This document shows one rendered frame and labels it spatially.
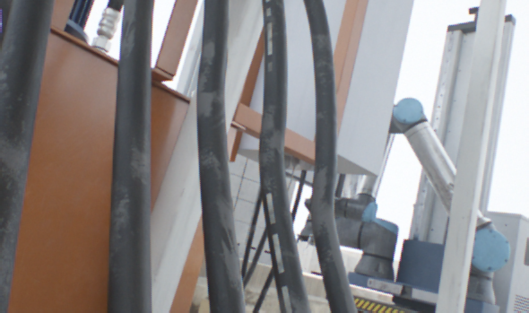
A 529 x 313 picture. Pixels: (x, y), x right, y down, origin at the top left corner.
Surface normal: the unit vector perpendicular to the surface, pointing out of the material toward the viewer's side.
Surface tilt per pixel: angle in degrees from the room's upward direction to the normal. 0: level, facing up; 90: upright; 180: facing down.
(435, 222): 90
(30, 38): 62
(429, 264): 90
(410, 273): 90
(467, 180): 100
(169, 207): 89
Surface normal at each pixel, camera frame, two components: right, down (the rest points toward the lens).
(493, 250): -0.15, -0.18
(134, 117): 0.24, -0.55
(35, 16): 0.59, -0.48
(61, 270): 0.76, 0.04
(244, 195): 0.56, -0.05
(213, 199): -0.15, -0.54
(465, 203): -0.70, -0.16
